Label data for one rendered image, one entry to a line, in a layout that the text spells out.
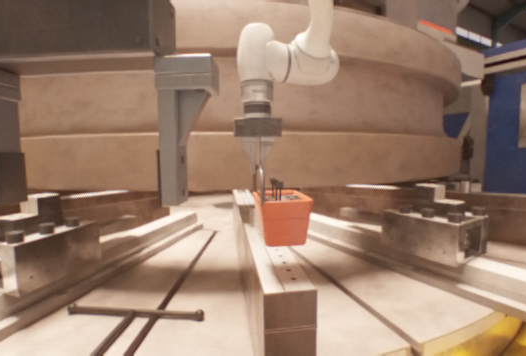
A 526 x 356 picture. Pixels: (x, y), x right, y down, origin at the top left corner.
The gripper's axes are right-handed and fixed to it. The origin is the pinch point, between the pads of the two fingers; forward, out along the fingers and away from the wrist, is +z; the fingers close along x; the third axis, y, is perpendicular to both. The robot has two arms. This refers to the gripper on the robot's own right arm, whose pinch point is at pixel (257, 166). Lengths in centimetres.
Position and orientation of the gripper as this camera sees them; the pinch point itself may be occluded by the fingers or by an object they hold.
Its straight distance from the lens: 80.5
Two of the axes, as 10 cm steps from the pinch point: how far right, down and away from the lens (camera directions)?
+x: 9.9, -0.2, 1.4
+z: 0.1, 10.0, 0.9
